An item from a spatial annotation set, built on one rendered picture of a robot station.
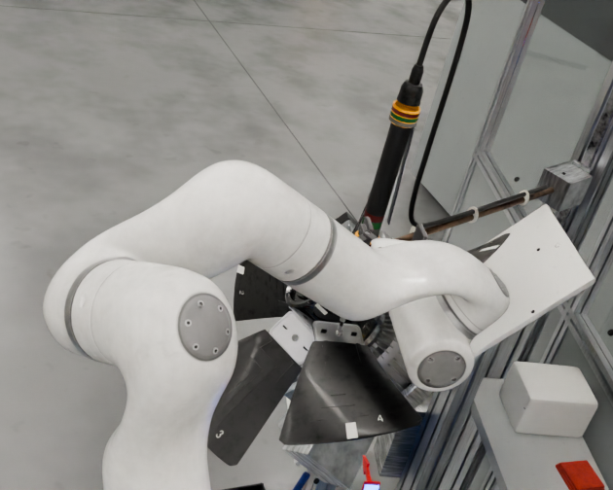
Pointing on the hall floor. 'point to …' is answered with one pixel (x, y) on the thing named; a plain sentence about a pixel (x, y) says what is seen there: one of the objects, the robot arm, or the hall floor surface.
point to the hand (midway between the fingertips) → (392, 231)
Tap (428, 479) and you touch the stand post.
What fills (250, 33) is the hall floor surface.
